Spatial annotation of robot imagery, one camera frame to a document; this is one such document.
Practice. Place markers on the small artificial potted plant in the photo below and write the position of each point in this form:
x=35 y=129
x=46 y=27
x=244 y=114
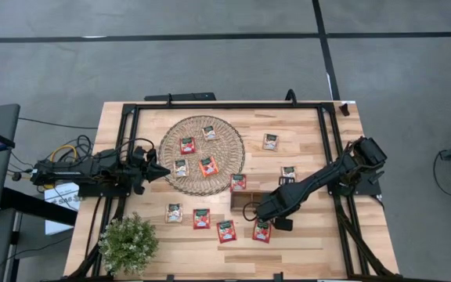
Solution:
x=127 y=243

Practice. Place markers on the white cardboard box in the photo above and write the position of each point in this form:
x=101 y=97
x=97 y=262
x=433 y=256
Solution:
x=59 y=219

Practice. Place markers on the beige tea packet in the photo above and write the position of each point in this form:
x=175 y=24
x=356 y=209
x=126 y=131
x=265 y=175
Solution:
x=174 y=214
x=181 y=169
x=288 y=172
x=271 y=143
x=210 y=134

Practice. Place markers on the long black bar device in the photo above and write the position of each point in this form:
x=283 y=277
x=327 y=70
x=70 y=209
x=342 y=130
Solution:
x=178 y=97

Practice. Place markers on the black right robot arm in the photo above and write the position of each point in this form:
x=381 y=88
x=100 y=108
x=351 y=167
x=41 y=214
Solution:
x=327 y=172

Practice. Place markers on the small black bracket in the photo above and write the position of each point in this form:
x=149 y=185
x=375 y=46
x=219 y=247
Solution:
x=344 y=110

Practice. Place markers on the black frame hook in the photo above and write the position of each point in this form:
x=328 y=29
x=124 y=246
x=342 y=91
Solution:
x=291 y=96

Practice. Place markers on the orange tea packet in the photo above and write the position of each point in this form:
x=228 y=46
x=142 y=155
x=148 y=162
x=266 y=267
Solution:
x=208 y=168

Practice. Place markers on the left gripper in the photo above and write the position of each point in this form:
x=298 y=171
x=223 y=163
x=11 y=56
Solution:
x=139 y=172

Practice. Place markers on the round woven placemat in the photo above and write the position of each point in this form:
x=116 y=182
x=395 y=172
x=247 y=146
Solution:
x=225 y=156

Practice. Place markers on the red tea packet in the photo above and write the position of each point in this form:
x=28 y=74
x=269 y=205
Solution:
x=187 y=147
x=238 y=184
x=262 y=234
x=201 y=220
x=226 y=233

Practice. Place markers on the black metal table frame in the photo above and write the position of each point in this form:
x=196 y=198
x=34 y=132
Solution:
x=229 y=105

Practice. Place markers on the black floor beam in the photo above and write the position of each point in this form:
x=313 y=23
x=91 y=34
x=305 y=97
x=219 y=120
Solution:
x=33 y=207

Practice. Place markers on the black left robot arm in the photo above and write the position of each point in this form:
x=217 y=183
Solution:
x=73 y=172

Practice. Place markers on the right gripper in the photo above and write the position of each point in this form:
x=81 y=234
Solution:
x=278 y=203

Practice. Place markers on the wooden tea organizer box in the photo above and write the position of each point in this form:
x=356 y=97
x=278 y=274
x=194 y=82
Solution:
x=239 y=199

